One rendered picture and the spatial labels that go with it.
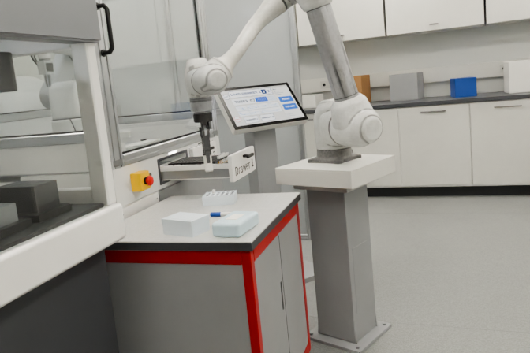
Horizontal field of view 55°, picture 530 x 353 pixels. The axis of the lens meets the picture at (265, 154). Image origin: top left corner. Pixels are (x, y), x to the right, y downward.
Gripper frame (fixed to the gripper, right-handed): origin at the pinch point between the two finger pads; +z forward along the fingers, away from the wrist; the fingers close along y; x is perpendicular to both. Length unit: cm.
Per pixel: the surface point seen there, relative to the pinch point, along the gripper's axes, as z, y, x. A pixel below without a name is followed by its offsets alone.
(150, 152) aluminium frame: -5.4, 13.1, 22.3
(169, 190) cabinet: 13.4, 22.8, 16.6
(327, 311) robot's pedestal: 77, 11, -48
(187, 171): 4.3, 12.0, 8.2
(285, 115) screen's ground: -9, 98, -57
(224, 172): 5.6, 3.9, -6.5
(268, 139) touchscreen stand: 5, 102, -46
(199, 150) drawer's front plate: 0.8, 49.5, -0.1
